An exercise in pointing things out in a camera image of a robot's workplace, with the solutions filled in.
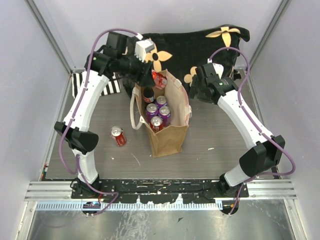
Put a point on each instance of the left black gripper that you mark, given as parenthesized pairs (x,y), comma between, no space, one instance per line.
(143,77)

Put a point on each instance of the purple grape can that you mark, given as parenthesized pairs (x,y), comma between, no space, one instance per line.
(165,113)
(151,111)
(161,101)

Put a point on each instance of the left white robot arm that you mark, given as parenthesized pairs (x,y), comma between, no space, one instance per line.
(100,66)

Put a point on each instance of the black white striped cloth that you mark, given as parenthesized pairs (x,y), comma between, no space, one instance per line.
(113,86)

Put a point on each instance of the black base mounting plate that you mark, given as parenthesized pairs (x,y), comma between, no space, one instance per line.
(156,191)

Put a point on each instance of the purple grape can front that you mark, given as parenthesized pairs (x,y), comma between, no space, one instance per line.
(165,113)

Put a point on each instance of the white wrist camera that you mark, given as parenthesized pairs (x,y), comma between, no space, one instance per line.
(142,48)
(219,69)

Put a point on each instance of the red cola can back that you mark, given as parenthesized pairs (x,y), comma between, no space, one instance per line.
(156,124)

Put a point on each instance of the black flower-pattern pillow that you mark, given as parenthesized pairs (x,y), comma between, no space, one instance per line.
(181,53)

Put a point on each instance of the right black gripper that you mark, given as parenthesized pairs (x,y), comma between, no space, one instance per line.
(195,84)

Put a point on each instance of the glass cola bottle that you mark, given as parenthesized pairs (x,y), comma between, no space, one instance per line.
(148,96)

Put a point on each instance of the aluminium rail frame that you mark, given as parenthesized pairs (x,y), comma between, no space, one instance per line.
(56,195)

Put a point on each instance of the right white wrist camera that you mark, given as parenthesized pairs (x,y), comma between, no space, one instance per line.
(219,69)

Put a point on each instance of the brown jute canvas bag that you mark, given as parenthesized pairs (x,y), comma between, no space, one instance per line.
(170,139)

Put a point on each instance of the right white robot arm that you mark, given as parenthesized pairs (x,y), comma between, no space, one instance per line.
(263,148)

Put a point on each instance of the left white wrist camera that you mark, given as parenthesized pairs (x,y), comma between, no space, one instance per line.
(142,48)

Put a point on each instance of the purple grape can back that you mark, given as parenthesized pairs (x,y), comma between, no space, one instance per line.
(161,101)

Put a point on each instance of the red cola can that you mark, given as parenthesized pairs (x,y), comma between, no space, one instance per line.
(156,124)
(159,80)
(117,134)

